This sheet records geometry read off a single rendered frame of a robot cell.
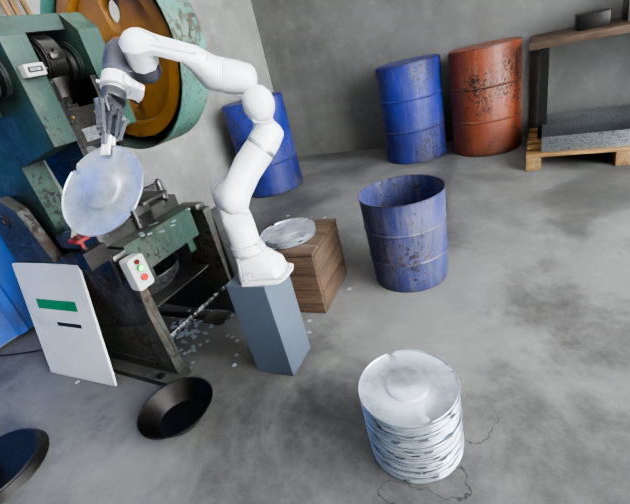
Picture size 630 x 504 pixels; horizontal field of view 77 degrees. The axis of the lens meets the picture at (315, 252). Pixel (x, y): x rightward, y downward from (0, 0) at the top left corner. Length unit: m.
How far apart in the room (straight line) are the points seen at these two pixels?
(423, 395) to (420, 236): 0.87
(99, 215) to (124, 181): 0.12
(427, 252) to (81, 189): 1.43
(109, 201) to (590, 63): 3.97
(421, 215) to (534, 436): 0.95
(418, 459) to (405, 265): 0.97
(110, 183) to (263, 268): 0.57
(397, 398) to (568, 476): 0.50
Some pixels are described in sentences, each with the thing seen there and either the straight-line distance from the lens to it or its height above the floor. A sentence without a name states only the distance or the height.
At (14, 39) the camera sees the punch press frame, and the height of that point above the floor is 1.42.
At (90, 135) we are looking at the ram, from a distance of 1.92.
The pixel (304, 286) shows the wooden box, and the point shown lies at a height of 0.16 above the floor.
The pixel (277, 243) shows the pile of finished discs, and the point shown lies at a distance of 1.94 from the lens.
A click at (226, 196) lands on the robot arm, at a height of 0.81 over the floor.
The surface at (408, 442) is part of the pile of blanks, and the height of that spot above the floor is 0.19.
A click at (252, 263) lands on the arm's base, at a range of 1.48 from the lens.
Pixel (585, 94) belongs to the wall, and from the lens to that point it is 4.47.
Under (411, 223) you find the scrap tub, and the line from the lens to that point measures 1.85.
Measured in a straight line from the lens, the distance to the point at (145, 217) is 1.91.
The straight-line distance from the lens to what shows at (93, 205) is 1.36.
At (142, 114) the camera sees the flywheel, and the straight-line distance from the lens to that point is 2.23.
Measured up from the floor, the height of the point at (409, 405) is 0.24.
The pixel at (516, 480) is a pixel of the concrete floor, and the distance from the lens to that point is 1.40.
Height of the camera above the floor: 1.17
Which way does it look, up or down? 27 degrees down
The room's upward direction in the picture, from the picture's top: 14 degrees counter-clockwise
